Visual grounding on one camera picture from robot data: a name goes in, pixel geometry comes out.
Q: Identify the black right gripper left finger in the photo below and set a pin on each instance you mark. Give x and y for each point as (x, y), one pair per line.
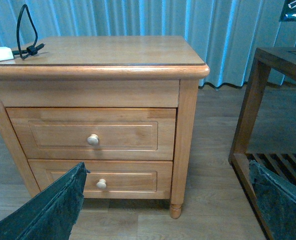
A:
(52, 213)

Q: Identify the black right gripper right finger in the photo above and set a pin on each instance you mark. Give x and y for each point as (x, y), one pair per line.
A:
(276, 199)

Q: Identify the wooden drawer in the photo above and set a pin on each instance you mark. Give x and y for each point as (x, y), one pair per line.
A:
(106, 179)
(95, 133)

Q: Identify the light wooden nightstand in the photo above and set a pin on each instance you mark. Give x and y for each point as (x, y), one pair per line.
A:
(146, 72)

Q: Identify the dark wooden side table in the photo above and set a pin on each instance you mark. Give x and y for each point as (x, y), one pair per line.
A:
(268, 138)

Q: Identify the light blue curtain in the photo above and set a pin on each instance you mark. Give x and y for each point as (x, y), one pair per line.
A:
(224, 33)

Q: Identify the dark shiny object top right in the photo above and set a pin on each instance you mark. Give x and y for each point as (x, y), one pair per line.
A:
(288, 13)

